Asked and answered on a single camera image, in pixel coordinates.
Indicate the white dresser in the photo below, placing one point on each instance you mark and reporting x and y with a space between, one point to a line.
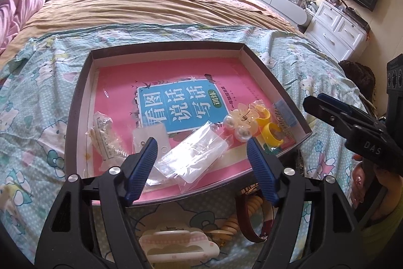
330 26

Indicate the cartoon cat printed blanket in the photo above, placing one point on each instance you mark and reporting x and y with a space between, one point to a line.
41 130

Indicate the bagged white card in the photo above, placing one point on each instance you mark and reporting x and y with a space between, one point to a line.
157 136

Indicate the tan bed sheet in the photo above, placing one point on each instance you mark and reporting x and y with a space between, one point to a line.
110 7

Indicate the small blue box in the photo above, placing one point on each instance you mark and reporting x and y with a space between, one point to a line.
281 107

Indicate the dark brown cardboard box tray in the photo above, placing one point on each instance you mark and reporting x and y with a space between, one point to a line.
78 105

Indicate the pink book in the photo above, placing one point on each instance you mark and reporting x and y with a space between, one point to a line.
119 89

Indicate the person's right hand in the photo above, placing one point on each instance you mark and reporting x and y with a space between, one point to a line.
358 180

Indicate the cream hair claw clip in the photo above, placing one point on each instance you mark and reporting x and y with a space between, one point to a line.
176 239

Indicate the pink quilt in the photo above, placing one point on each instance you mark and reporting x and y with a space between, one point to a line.
15 13

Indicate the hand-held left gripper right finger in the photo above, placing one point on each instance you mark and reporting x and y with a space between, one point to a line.
263 171

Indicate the dark brown fuzzy thing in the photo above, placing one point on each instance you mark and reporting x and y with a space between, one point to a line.
359 80

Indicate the thin pink blanket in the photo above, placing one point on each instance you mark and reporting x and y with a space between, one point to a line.
226 1

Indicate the clear plastic bag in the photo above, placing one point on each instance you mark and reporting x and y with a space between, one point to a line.
195 158

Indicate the person's yellow-green clothing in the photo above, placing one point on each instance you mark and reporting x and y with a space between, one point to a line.
387 225

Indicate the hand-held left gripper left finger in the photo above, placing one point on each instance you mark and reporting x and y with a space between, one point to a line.
141 168

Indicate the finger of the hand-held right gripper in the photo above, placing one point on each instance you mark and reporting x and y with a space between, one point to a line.
327 116
330 100

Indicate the bagged white hair comb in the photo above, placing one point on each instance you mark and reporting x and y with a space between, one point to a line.
104 136

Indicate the pearl flower hair clip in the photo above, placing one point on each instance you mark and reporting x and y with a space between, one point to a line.
242 132

